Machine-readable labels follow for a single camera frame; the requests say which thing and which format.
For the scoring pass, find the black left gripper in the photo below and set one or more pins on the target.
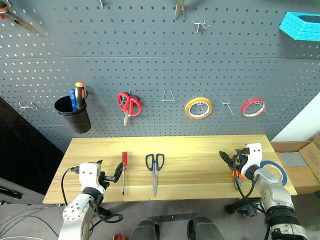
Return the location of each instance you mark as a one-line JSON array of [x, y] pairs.
[[108, 178]]

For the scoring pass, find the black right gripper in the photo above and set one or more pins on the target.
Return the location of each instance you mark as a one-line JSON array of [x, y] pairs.
[[241, 158]]

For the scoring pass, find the orange and black pliers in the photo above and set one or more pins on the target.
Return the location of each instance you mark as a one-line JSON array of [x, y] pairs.
[[237, 174]]

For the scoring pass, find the blue tape roll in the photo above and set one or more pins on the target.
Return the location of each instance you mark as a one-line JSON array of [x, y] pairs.
[[282, 172]]

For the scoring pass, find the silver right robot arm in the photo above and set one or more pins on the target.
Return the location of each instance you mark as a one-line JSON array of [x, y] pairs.
[[272, 195]]

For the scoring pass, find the black cylindrical tool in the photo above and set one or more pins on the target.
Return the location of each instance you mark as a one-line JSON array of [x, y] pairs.
[[10, 192]]

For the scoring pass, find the thin metal rod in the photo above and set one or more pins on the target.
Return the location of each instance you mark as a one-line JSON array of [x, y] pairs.
[[101, 3]]

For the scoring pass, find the black table foot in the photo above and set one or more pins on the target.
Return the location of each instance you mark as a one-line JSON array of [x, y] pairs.
[[237, 206]]

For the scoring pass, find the red tape roll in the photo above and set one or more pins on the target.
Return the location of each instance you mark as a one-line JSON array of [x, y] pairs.
[[246, 112]]

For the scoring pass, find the metal peg hook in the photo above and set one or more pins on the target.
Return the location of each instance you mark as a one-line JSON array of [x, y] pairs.
[[202, 106], [228, 107], [261, 106]]

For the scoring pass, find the black cup holder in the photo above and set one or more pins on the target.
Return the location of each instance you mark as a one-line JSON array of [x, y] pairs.
[[77, 120]]

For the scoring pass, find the yellow tape roll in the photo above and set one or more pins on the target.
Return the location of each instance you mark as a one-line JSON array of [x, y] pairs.
[[188, 110]]

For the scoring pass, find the red and black device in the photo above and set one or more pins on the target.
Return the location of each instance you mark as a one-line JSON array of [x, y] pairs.
[[118, 237]]

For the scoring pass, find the dark rounded shape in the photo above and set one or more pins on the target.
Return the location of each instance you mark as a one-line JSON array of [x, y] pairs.
[[145, 231], [205, 228]]

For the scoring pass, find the brown cardboard box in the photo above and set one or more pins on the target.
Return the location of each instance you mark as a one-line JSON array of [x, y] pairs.
[[300, 177]]

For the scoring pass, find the orange and black screwdriver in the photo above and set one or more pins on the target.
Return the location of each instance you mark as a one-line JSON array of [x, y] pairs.
[[79, 96]]

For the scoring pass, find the metal scissors hook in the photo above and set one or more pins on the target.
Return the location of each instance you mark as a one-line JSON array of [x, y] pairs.
[[126, 91]]

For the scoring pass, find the black flat bar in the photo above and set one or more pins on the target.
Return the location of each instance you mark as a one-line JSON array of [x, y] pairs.
[[172, 217]]

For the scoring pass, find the black cabinet panel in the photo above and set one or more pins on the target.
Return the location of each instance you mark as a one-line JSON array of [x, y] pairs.
[[25, 150]]

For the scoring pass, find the grey metal pegboard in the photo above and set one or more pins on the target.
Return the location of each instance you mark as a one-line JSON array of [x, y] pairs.
[[160, 70]]

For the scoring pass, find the double prong metal hook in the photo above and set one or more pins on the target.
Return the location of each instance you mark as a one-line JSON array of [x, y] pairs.
[[200, 25]]

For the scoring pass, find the cyan foam block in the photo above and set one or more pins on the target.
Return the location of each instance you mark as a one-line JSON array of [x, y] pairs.
[[292, 27]]

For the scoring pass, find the hanging grey pliers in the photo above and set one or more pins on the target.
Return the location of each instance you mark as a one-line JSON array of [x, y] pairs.
[[178, 10]]

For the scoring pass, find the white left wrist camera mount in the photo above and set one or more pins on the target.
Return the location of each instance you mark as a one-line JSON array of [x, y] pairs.
[[88, 175]]

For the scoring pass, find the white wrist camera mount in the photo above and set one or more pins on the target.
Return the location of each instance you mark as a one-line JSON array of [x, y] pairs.
[[253, 155], [88, 175]]

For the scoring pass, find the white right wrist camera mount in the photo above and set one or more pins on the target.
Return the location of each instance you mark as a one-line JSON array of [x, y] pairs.
[[253, 155]]

